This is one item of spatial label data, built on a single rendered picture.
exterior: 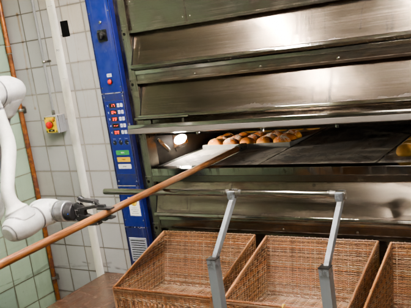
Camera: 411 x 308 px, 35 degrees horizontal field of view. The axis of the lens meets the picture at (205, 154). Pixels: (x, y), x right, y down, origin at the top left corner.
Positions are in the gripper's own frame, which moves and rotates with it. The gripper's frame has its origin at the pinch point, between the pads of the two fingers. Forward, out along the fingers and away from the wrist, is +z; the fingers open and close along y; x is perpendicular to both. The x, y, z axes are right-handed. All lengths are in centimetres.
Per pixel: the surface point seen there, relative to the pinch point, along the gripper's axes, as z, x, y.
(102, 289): -60, -53, 61
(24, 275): -124, -57, 60
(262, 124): 43, -61, -22
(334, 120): 76, -61, -22
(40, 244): 1.3, 38.1, -0.6
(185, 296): 12, -27, 47
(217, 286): 37, -16, 35
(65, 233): 1.5, 25.6, -0.3
